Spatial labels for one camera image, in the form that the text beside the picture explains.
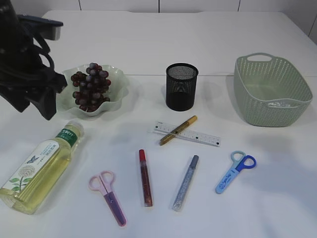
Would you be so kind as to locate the clear plastic sheet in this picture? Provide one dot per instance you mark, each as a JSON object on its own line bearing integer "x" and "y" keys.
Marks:
{"x": 282, "y": 104}

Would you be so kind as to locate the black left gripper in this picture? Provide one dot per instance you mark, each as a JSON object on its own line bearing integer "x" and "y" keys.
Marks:
{"x": 26, "y": 67}

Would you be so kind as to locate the red glitter glue tube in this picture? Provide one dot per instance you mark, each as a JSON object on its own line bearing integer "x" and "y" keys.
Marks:
{"x": 148, "y": 201}

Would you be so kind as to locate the black mesh pen cup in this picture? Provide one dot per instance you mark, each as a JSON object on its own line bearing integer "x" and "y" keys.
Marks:
{"x": 181, "y": 79}

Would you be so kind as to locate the green woven plastic basket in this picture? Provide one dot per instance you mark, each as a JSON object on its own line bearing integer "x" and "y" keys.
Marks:
{"x": 262, "y": 78}

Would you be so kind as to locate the purple artificial grape bunch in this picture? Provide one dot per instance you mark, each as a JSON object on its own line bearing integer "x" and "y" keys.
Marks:
{"x": 92, "y": 86}

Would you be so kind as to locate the silver glitter glue tube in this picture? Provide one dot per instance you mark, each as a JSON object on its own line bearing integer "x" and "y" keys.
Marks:
{"x": 185, "y": 184}

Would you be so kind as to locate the yellow tea bottle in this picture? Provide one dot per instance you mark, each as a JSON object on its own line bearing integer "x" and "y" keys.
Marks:
{"x": 30, "y": 184}

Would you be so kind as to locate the clear plastic ruler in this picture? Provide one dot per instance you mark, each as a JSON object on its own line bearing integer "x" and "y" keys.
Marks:
{"x": 186, "y": 134}

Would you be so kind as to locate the blue capped scissors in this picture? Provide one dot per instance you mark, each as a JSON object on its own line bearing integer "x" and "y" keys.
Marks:
{"x": 241, "y": 161}

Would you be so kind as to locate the gold marker pen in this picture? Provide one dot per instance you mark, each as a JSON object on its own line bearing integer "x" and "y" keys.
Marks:
{"x": 177, "y": 130}

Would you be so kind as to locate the pink purple scissors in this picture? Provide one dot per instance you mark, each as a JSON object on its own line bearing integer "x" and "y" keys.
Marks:
{"x": 102, "y": 183}

